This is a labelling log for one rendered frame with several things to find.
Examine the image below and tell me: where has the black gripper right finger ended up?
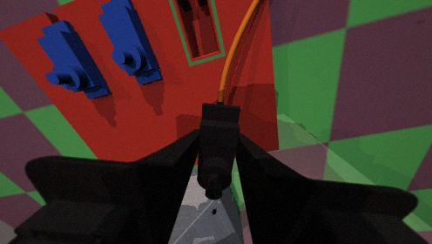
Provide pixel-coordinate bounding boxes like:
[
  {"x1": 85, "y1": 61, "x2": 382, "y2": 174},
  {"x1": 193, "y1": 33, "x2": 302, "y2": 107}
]
[{"x1": 235, "y1": 133, "x2": 419, "y2": 244}]

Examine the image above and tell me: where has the black micro servo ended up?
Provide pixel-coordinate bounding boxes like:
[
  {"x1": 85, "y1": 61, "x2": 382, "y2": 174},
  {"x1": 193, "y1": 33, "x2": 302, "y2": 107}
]
[{"x1": 197, "y1": 0, "x2": 260, "y2": 200}]

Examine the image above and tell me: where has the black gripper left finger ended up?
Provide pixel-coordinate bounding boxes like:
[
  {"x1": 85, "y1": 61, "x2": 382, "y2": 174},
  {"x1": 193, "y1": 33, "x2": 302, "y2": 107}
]
[{"x1": 25, "y1": 129, "x2": 199, "y2": 244}]

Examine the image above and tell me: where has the red flat plate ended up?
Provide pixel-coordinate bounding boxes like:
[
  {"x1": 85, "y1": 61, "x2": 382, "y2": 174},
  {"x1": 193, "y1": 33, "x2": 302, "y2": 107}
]
[{"x1": 0, "y1": 0, "x2": 279, "y2": 162}]

